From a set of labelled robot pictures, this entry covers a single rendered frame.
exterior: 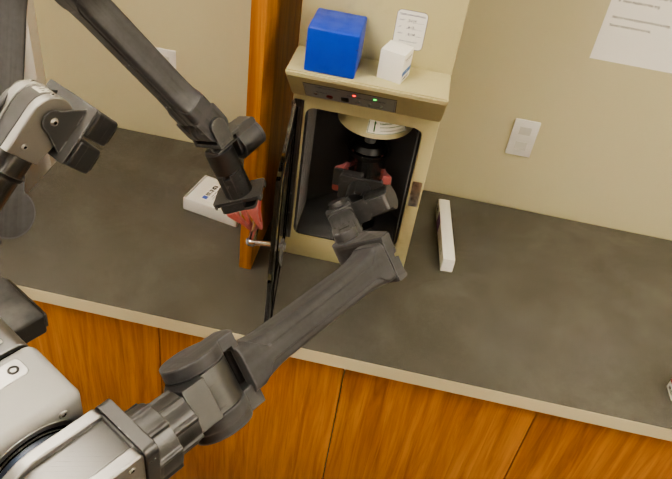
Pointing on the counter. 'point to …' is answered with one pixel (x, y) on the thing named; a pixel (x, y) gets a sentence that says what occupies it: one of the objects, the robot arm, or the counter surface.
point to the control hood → (411, 101)
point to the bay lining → (309, 175)
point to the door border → (283, 168)
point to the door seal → (281, 209)
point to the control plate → (350, 97)
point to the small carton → (395, 61)
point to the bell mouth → (373, 127)
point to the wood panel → (270, 83)
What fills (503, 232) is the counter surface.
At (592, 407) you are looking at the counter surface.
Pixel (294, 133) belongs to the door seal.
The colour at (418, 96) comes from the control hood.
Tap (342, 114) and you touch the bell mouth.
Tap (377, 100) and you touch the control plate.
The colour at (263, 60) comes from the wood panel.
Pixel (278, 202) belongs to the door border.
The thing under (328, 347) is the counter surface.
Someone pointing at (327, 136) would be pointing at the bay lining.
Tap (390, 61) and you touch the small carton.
